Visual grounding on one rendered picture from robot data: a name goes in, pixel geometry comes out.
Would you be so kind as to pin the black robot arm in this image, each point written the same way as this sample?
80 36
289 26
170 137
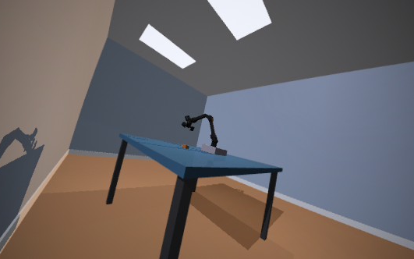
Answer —
210 119

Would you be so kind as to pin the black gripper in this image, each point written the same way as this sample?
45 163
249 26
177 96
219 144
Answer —
185 125

